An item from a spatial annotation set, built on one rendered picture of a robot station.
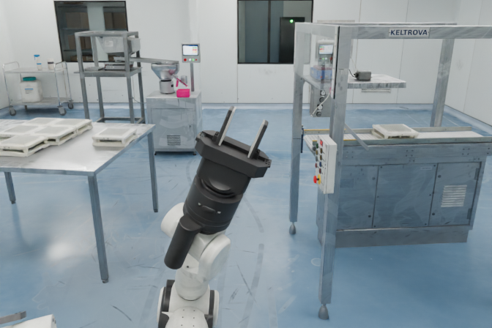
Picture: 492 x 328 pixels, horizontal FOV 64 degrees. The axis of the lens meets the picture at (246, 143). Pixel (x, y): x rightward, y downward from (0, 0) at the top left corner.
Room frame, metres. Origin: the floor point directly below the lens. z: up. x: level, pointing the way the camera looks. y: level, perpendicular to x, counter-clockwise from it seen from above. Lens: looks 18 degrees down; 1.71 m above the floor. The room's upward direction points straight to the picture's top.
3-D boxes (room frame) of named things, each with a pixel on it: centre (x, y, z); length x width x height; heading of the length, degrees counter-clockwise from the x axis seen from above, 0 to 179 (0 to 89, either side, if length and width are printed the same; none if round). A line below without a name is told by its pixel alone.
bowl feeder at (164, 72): (5.13, 0.97, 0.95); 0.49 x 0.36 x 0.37; 89
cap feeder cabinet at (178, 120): (5.07, 0.92, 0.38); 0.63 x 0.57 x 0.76; 89
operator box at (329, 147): (1.89, -0.41, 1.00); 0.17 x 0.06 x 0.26; 4
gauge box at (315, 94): (2.63, -0.55, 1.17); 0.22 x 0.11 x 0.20; 94
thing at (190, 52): (5.21, 0.71, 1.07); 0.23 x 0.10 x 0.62; 89
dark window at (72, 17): (7.66, 2.84, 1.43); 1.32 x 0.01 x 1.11; 89
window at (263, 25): (7.61, -0.53, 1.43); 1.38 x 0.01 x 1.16; 89
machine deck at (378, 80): (2.78, -0.74, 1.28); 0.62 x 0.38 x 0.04; 94
